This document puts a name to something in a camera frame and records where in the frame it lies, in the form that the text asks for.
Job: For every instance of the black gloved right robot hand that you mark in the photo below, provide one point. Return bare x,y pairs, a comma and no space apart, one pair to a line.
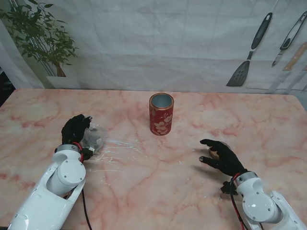
225,160

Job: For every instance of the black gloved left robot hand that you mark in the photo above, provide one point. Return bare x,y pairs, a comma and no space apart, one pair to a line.
73,129

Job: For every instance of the clear plastic tea bag pouch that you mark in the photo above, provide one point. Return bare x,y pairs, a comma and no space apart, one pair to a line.
96,137

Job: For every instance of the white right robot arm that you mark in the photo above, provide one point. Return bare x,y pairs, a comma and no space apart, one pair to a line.
259,206

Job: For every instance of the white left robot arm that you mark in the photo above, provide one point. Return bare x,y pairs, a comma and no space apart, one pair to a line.
52,191

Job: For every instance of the red floral tea tin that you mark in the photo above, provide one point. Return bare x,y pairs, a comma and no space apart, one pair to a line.
160,119

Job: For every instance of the gold round tin lid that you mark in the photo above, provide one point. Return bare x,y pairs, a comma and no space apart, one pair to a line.
213,153

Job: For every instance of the white printed backdrop cloth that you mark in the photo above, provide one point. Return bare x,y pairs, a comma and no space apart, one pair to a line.
153,43

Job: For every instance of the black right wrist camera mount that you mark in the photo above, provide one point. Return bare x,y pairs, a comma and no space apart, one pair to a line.
227,188

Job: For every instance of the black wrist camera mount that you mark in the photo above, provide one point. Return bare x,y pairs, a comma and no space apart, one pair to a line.
227,188
87,154

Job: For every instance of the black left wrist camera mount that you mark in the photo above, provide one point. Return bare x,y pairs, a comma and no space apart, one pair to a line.
87,154

